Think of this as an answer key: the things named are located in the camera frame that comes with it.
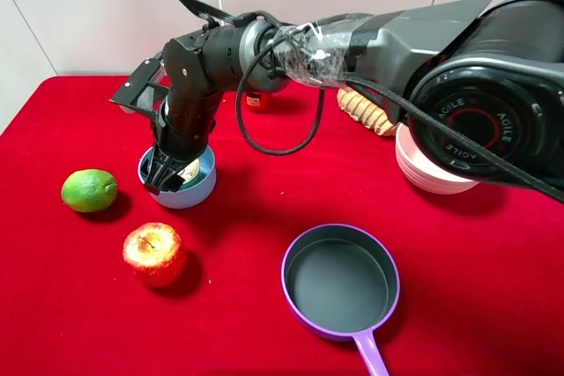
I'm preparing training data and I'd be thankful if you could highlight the purple frying pan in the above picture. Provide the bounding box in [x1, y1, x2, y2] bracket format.
[281, 224, 400, 375]

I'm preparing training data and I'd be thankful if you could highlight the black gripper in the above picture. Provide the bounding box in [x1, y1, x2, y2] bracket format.
[139, 86, 224, 194]

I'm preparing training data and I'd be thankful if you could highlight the red soda can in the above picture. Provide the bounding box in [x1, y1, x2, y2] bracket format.
[244, 92, 271, 113]

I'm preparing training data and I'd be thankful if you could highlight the red yellow apple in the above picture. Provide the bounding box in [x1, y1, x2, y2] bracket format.
[122, 223, 188, 288]

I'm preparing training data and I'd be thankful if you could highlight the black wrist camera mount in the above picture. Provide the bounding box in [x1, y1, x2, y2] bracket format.
[110, 52, 168, 120]

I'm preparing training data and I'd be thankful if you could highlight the black cable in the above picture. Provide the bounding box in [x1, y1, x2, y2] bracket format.
[170, 0, 564, 203]

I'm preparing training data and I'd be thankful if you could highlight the small tin can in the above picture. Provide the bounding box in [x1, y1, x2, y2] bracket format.
[178, 159, 201, 187]

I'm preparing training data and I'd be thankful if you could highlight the green lime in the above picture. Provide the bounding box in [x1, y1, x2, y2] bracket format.
[61, 169, 118, 213]

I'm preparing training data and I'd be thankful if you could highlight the ridged bread roll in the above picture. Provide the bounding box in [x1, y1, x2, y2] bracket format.
[337, 89, 397, 136]

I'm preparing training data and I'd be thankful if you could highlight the pink bowl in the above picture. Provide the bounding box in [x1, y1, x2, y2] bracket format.
[395, 124, 479, 195]

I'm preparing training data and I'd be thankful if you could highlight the blue bowl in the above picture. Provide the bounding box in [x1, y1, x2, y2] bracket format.
[149, 147, 217, 210]

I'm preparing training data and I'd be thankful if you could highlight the red tablecloth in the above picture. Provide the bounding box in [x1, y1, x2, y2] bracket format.
[1, 77, 563, 375]

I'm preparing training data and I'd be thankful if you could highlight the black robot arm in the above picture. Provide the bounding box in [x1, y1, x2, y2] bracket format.
[141, 0, 563, 201]

